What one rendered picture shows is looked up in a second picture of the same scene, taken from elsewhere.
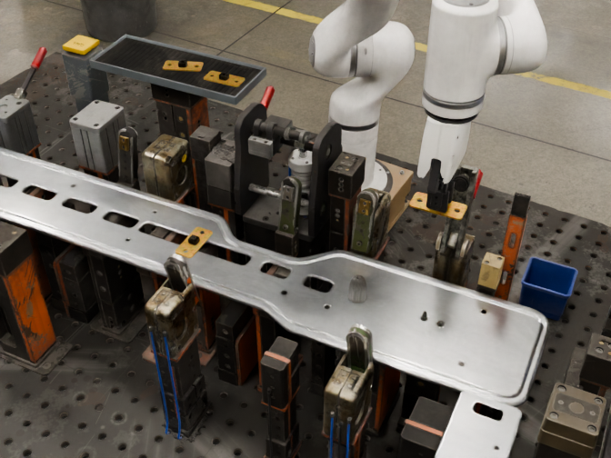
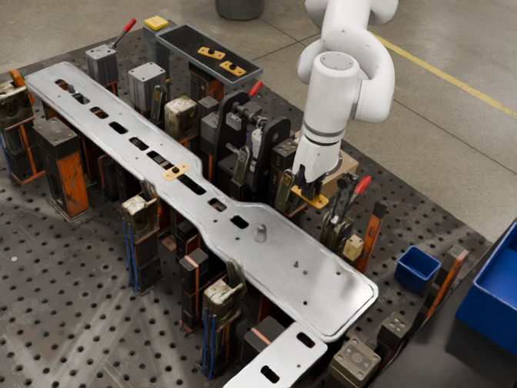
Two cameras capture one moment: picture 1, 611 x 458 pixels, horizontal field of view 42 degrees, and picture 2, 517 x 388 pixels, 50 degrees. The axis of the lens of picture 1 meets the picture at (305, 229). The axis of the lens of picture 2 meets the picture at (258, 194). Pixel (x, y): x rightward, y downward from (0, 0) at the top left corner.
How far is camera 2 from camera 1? 0.32 m
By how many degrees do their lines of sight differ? 11
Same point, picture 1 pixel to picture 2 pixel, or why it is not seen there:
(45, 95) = not seen: hidden behind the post
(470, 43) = (330, 94)
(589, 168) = not seen: outside the picture
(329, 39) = (308, 59)
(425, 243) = (351, 213)
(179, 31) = (275, 21)
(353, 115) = not seen: hidden behind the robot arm
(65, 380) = (85, 234)
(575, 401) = (358, 352)
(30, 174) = (98, 99)
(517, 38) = (366, 98)
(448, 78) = (315, 113)
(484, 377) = (315, 317)
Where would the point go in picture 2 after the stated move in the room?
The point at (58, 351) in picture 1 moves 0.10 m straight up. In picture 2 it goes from (88, 214) to (84, 193)
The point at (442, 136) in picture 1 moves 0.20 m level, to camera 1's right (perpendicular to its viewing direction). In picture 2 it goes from (308, 151) to (408, 178)
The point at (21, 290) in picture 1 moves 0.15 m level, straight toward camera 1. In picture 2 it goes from (68, 171) to (63, 206)
